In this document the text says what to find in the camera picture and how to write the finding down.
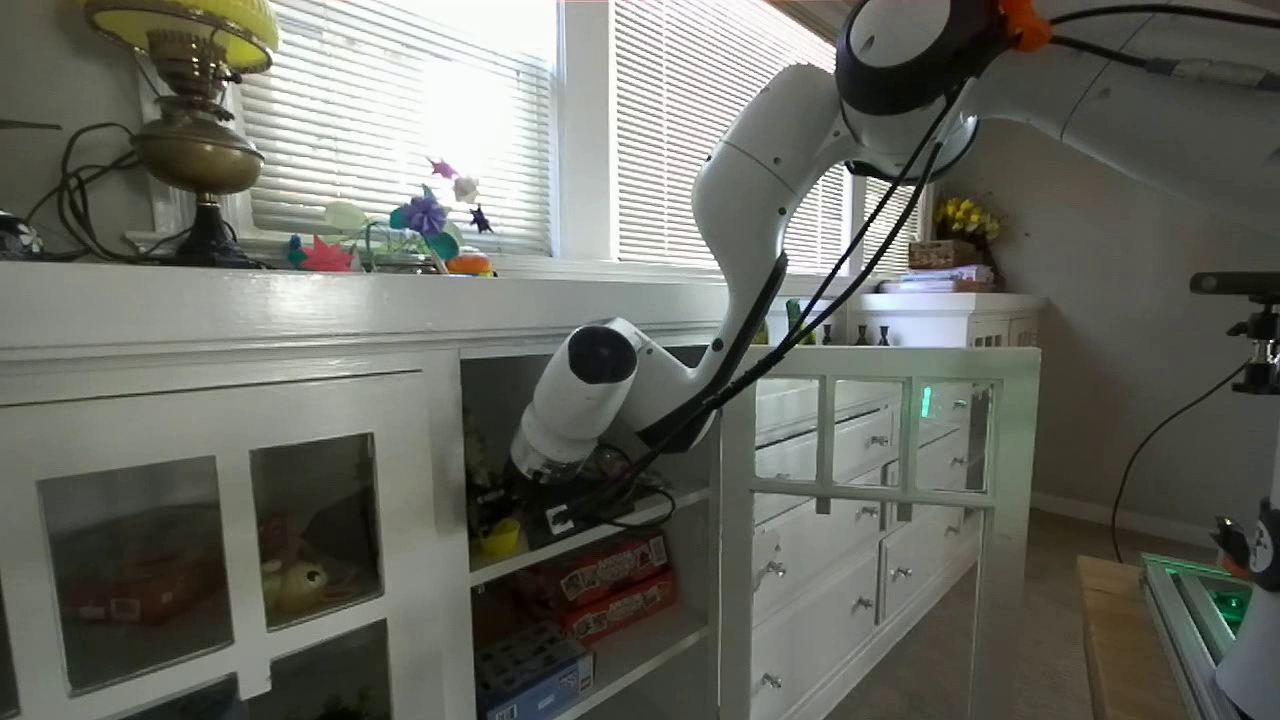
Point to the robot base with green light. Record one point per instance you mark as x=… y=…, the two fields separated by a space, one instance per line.
x=1223 y=604

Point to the red box behind glass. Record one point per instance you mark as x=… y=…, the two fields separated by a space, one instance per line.
x=140 y=586

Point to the black stereo camera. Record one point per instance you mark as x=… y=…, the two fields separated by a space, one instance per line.
x=1241 y=282

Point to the stack of papers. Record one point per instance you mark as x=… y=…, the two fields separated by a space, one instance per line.
x=941 y=282

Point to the green glass vase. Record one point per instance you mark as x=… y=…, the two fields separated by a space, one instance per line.
x=393 y=248

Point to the blue and black game box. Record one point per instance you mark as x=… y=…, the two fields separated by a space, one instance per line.
x=533 y=672

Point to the wooden table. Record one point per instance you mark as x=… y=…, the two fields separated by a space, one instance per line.
x=1122 y=654

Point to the white glass-pane cabinet door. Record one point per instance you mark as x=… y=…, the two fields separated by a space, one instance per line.
x=1015 y=535

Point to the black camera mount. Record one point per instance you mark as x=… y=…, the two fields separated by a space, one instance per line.
x=1260 y=353

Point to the yellow flowers in basket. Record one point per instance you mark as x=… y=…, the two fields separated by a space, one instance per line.
x=961 y=225

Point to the small white chest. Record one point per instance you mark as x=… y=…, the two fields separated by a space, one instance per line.
x=934 y=322

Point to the purple artificial flower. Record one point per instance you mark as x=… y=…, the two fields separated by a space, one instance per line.
x=426 y=212

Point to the pink toy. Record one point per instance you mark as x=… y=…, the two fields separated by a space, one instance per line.
x=325 y=258

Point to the white dresser with drawers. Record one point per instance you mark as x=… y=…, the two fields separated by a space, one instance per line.
x=800 y=535

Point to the white built-in cabinet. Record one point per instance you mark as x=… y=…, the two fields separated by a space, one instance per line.
x=203 y=402

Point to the yellow toy behind glass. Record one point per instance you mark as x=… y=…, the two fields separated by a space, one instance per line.
x=303 y=586

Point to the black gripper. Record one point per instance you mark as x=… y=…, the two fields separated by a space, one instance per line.
x=585 y=502

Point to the orange toy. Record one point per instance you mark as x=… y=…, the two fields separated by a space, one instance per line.
x=474 y=267

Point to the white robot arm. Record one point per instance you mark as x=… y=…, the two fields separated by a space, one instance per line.
x=773 y=174

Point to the red trivia game box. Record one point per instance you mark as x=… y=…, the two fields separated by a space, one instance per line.
x=601 y=565

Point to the brass lamp with yellow shade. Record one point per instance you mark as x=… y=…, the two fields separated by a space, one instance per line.
x=203 y=146

